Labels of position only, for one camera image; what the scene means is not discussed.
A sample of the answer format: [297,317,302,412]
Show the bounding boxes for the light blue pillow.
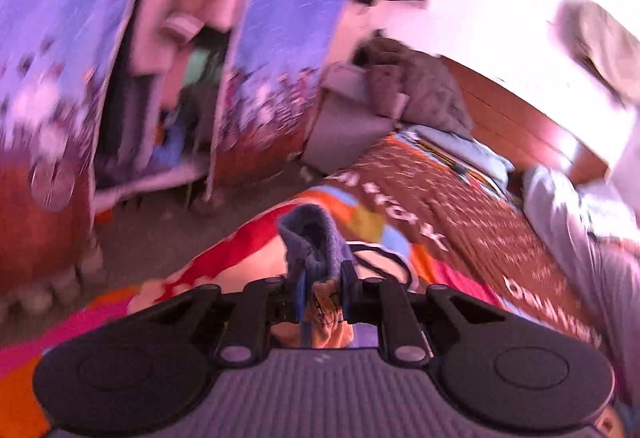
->
[402,125,515,191]

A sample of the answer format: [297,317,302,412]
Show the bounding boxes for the grey crumpled blanket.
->
[523,167,639,406]

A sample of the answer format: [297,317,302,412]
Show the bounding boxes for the brown wooden headboard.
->
[442,57,608,185]

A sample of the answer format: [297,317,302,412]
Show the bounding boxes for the beige cloth on wall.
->
[554,0,639,106]

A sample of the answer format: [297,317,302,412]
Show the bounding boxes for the blue bicycle print curtain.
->
[1,0,347,309]

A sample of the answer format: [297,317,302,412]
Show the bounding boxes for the grey bedside cabinet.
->
[300,64,409,175]

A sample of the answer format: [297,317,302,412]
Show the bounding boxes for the blue patterned children pants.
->
[272,204,355,348]

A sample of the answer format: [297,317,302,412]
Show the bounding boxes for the dark quilted jacket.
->
[352,36,474,140]

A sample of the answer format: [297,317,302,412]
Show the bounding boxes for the colourful cartoon monkey bedspread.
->
[1,135,605,437]

